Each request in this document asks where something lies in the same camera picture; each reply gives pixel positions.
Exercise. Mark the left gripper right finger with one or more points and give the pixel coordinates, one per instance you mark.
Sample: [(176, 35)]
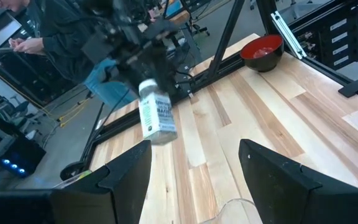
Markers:
[(306, 202)]

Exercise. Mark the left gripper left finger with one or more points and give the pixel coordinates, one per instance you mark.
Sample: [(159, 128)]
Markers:
[(73, 205)]

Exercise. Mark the white-capped bagel seasoning jar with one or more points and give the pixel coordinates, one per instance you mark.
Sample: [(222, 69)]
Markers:
[(157, 118)]

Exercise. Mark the black computer with blue lights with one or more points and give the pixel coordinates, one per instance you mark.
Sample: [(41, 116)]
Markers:
[(20, 155)]

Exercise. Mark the person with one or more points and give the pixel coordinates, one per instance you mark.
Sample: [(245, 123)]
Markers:
[(61, 40)]

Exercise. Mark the person's hand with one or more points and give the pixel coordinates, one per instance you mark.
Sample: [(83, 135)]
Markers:
[(14, 42), (31, 46)]

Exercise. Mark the red and black bowl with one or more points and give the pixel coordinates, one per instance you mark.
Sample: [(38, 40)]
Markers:
[(259, 62)]

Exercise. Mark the silver aluminium profile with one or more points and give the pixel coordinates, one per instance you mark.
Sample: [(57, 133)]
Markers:
[(287, 34)]

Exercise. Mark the black drawer cabinet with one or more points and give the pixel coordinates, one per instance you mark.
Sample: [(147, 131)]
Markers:
[(322, 40)]

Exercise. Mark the black metal table frame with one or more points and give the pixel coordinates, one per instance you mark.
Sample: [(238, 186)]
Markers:
[(225, 37)]

